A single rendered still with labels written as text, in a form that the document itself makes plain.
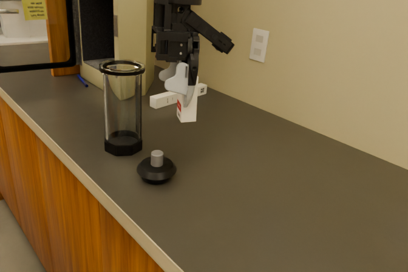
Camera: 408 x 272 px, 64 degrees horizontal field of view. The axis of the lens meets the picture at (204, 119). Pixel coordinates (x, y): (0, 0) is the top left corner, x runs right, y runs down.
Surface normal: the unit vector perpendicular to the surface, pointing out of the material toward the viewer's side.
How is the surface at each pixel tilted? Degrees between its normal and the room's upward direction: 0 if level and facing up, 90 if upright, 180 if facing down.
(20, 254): 0
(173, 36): 90
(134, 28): 90
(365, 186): 0
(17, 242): 0
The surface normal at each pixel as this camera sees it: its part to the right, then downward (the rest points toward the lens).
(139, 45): 0.69, 0.35
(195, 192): 0.09, -0.91
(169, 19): 0.29, 0.40
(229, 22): -0.72, 0.22
